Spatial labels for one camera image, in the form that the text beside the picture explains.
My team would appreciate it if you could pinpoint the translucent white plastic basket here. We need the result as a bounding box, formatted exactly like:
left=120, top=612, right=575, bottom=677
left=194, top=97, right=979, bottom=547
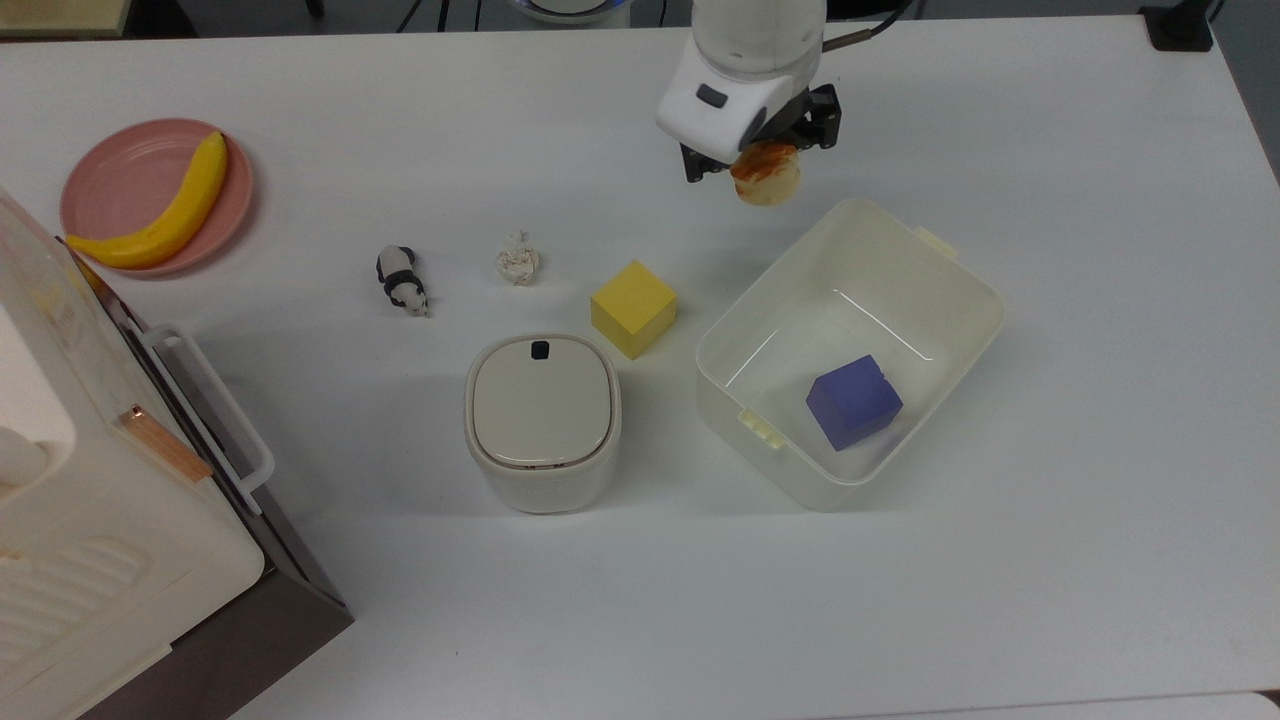
left=695, top=197, right=1005, bottom=513

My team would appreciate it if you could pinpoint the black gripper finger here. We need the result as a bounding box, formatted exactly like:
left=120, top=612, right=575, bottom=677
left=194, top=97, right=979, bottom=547
left=798, top=84, right=842, bottom=152
left=680, top=144, right=733, bottom=185

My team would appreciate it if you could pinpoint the cream lidded trash can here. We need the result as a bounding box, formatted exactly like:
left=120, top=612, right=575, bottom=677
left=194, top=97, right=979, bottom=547
left=463, top=333, right=623, bottom=515

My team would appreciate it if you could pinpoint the black and white panda toy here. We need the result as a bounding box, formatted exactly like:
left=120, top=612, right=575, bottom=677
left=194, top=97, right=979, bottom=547
left=376, top=245, right=432, bottom=319

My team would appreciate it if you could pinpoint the glazed bread loaf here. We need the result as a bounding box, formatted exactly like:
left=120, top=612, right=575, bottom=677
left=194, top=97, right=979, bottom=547
left=730, top=140, right=802, bottom=208

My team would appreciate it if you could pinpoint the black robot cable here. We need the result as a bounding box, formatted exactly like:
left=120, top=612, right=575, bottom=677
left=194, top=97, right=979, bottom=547
left=820, top=0, right=916, bottom=48

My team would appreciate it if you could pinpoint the black clamp mount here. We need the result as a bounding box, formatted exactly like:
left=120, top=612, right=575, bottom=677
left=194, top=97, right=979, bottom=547
left=1139, top=0, right=1227, bottom=53

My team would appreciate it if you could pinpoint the white toaster oven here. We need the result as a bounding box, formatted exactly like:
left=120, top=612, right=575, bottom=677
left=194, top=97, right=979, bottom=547
left=55, top=235, right=355, bottom=720

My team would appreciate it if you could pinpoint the pink plate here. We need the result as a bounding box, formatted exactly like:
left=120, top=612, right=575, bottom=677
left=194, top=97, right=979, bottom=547
left=60, top=118, right=254, bottom=278

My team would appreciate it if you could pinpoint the yellow cube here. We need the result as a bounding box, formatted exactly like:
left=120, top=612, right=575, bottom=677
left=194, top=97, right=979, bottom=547
left=590, top=260, right=679, bottom=360

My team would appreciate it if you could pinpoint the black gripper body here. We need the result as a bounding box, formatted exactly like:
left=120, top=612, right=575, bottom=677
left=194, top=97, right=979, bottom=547
left=772, top=92, right=811, bottom=145

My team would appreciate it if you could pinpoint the yellow banana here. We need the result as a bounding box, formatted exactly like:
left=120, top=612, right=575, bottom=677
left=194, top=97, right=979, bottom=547
left=66, top=131, right=229, bottom=271

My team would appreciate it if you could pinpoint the crumpled white paper ball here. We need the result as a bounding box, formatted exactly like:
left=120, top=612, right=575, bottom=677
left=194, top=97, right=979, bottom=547
left=495, top=232, right=542, bottom=287

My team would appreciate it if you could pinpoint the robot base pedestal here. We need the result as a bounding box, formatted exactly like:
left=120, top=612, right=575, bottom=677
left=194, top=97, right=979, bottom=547
left=508, top=0, right=633, bottom=27

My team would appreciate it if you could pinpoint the white drawer handle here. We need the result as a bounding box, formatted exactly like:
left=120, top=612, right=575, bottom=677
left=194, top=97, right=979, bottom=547
left=140, top=323, right=276, bottom=516

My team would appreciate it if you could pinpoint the purple cube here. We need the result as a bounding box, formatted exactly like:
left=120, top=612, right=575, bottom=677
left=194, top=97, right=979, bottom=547
left=806, top=354, right=904, bottom=452

